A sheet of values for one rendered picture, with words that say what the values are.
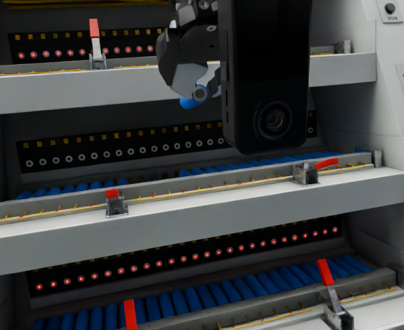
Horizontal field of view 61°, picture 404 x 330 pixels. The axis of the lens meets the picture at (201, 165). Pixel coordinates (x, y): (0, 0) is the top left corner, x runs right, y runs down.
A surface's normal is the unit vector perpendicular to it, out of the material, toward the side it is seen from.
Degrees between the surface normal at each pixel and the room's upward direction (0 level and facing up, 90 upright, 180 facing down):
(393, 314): 22
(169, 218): 112
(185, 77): 178
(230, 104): 91
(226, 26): 91
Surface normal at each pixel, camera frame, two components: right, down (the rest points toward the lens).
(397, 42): 0.18, -0.22
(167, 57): 0.17, 0.97
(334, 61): 0.24, 0.15
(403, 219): -0.97, 0.13
